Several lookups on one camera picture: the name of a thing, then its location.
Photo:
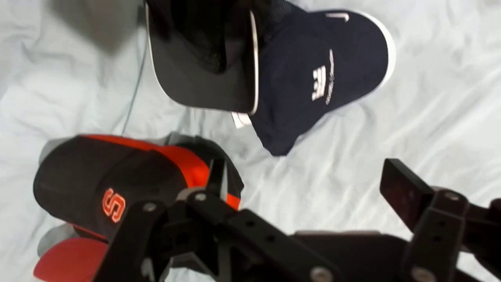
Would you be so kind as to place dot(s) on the black and orange cap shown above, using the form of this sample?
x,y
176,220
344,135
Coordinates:
x,y
84,177

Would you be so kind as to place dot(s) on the red baseball cap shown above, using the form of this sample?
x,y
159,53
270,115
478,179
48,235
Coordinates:
x,y
68,260

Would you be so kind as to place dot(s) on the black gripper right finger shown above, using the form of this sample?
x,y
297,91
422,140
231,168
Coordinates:
x,y
439,229

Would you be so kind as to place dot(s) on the navy cap with white logo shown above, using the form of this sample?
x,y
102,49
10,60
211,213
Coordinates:
x,y
298,79

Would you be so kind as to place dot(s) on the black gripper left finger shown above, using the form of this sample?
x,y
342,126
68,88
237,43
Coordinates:
x,y
209,235

